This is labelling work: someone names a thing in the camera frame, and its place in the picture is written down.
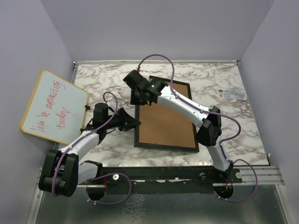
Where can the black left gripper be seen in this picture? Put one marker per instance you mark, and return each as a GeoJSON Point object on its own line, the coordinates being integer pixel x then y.
{"type": "Point", "coordinates": [127, 122]}

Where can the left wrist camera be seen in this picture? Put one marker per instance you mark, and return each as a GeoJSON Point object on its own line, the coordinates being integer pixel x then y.
{"type": "Point", "coordinates": [100, 113]}

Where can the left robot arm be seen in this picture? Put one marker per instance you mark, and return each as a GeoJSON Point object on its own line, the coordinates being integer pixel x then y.
{"type": "Point", "coordinates": [62, 171]}

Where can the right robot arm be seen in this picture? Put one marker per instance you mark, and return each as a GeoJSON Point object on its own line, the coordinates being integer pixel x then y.
{"type": "Point", "coordinates": [207, 121]}

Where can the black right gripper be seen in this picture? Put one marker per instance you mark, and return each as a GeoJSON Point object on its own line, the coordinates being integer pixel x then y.
{"type": "Point", "coordinates": [134, 101]}

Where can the brown backing board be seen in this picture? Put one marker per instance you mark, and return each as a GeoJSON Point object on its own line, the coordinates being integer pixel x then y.
{"type": "Point", "coordinates": [163, 126]}

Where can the aluminium rail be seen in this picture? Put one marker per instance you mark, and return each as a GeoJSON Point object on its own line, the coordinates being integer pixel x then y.
{"type": "Point", "coordinates": [240, 175]}

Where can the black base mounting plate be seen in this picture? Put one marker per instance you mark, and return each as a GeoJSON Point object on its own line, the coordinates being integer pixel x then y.
{"type": "Point", "coordinates": [124, 187]}

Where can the yellow rimmed whiteboard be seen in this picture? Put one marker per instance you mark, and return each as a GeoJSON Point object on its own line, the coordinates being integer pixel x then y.
{"type": "Point", "coordinates": [56, 110]}

